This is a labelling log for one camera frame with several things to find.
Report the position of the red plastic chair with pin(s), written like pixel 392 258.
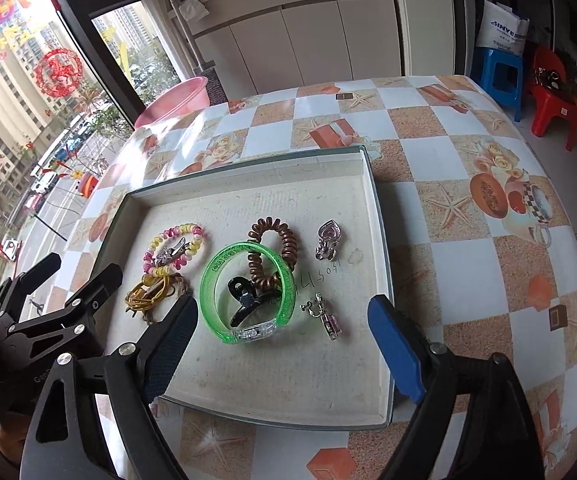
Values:
pixel 548 105

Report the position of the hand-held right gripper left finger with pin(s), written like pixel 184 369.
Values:
pixel 171 355

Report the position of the pink plastic basin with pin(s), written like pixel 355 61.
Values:
pixel 178 97

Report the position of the shallow grey cardboard tray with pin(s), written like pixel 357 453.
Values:
pixel 278 200

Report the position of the black claw hair clip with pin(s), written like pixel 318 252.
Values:
pixel 243 302

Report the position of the blue plastic stool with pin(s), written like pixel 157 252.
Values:
pixel 498 60

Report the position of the dark item on chair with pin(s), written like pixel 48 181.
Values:
pixel 548 76

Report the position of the silver heart earring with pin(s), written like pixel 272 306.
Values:
pixel 329 232

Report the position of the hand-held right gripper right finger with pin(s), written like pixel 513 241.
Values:
pixel 398 355

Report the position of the silver rhinestone hair clip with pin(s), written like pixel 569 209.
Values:
pixel 173 251

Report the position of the white rag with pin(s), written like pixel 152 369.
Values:
pixel 192 9

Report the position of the black window frame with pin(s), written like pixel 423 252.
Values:
pixel 103 60

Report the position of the white mop pole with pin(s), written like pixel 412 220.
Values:
pixel 191 45

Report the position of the white cabinet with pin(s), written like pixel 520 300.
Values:
pixel 318 35

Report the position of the orange lantern window sticker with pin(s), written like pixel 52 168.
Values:
pixel 87 184

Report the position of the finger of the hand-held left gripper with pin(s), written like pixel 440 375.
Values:
pixel 38 277
pixel 93 290

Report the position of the white printed bag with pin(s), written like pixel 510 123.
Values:
pixel 503 30

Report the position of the pink silver clip earring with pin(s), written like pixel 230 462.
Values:
pixel 331 322

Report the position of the green translucent bangle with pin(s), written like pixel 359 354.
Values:
pixel 208 285

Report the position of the red horse window decal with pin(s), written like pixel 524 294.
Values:
pixel 58 72

